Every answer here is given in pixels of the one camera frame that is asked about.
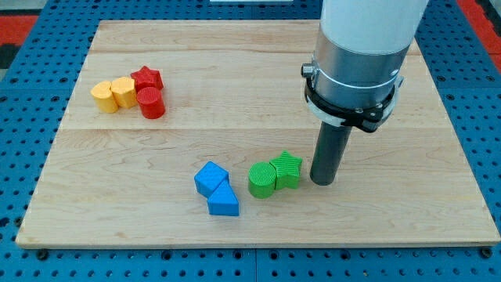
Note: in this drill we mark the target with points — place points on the green cylinder block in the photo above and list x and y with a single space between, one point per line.
262 180

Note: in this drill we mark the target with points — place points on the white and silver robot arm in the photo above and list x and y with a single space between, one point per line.
353 78

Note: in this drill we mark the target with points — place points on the blue cube block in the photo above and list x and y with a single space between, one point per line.
208 179

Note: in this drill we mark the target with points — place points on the red star block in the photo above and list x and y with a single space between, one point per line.
146 77

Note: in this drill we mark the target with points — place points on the green star block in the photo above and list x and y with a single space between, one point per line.
288 170

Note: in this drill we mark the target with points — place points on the red cylinder block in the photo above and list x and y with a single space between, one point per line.
151 102

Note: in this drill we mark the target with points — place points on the wooden board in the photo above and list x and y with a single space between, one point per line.
234 95

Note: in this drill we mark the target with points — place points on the blue triangle block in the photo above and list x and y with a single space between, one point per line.
223 201

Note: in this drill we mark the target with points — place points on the dark grey cylindrical pointer tool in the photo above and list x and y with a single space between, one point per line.
329 150

